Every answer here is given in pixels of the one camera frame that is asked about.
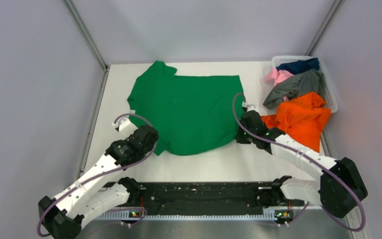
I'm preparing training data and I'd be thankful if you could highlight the orange t shirt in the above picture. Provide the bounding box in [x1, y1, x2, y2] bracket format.
[261, 92, 331, 152]

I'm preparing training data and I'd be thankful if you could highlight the green t shirt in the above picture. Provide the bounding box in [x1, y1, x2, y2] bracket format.
[127, 61, 243, 156]

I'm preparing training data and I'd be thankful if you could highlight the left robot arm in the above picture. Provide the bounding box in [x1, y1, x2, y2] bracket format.
[37, 124, 159, 239]

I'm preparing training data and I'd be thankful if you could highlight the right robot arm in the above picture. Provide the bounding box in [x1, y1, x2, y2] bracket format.
[236, 111, 368, 218]

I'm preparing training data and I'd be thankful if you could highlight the pink t shirt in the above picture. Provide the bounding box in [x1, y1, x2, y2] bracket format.
[264, 68, 293, 86]

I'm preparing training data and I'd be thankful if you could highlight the navy blue t shirt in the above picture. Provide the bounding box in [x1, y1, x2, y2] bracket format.
[276, 58, 320, 75]

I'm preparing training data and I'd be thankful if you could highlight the grey t shirt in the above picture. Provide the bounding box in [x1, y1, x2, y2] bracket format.
[263, 69, 326, 109]

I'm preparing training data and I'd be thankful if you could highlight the white plastic laundry basket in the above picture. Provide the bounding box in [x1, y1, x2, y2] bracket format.
[272, 55, 339, 113]

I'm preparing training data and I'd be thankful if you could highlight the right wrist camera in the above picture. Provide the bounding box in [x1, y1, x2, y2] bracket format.
[242, 102, 260, 114]

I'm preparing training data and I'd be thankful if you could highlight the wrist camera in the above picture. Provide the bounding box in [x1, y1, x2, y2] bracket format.
[112, 116, 137, 134]
[242, 102, 260, 114]

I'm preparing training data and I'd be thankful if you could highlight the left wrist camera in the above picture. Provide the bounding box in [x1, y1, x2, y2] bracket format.
[112, 116, 137, 134]

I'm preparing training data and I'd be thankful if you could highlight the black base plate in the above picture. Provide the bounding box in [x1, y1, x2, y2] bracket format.
[121, 182, 304, 216]

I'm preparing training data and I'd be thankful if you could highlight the white cable duct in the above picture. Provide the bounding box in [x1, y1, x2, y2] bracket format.
[95, 209, 278, 222]

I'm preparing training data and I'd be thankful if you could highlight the aluminium frame rail left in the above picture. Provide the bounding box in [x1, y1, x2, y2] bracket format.
[63, 0, 108, 72]

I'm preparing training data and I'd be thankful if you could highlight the aluminium frame rail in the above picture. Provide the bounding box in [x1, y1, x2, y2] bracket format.
[63, 0, 108, 72]
[304, 0, 345, 56]

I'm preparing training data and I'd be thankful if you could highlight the aluminium frame rail right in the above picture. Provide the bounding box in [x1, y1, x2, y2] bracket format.
[304, 0, 345, 56]

